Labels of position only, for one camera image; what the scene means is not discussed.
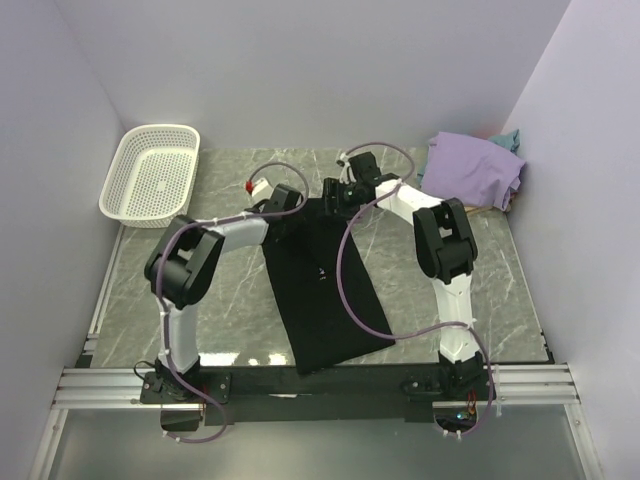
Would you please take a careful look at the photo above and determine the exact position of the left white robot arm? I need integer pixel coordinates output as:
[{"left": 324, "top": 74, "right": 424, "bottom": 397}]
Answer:
[{"left": 144, "top": 184, "right": 306, "bottom": 402}]

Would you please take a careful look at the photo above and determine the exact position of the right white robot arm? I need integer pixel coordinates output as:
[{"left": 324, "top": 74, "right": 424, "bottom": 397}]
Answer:
[{"left": 322, "top": 152, "right": 481, "bottom": 399}]

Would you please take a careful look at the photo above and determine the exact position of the black floral t shirt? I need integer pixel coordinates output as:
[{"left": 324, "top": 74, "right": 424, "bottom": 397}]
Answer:
[{"left": 262, "top": 199, "right": 395, "bottom": 375}]

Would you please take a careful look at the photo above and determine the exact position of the aluminium rail frame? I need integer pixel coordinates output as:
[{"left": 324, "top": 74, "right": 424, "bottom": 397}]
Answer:
[{"left": 27, "top": 319, "right": 604, "bottom": 480}]

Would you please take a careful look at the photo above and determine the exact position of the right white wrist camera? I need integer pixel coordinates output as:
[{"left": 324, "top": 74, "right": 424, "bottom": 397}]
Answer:
[{"left": 336, "top": 153, "right": 353, "bottom": 184}]

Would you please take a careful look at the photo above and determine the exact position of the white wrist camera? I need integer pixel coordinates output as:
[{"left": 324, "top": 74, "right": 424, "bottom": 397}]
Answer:
[
  {"left": 336, "top": 153, "right": 353, "bottom": 184},
  {"left": 245, "top": 177, "right": 274, "bottom": 203}
]

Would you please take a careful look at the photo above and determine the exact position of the folded lavender t shirt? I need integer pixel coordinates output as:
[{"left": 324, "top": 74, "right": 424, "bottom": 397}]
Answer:
[{"left": 419, "top": 132, "right": 525, "bottom": 210}]

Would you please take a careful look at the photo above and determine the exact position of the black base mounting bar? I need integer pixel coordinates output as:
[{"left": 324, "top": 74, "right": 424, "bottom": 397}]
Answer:
[{"left": 140, "top": 363, "right": 495, "bottom": 431}]

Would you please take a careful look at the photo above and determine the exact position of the teal folded garment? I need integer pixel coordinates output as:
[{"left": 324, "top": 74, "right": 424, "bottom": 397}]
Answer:
[{"left": 488, "top": 129, "right": 520, "bottom": 154}]

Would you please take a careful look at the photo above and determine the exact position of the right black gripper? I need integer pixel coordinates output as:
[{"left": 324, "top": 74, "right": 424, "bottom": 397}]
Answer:
[{"left": 316, "top": 178, "right": 363, "bottom": 223}]

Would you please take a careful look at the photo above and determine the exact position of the tan folded garment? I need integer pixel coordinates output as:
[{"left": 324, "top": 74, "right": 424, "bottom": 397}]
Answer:
[{"left": 464, "top": 204, "right": 511, "bottom": 215}]

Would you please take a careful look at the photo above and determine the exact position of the white perforated plastic basket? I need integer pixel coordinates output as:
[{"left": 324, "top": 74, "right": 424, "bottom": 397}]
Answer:
[{"left": 99, "top": 124, "right": 201, "bottom": 229}]

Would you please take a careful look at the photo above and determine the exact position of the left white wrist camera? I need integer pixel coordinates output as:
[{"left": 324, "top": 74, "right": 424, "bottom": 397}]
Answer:
[{"left": 245, "top": 177, "right": 274, "bottom": 203}]

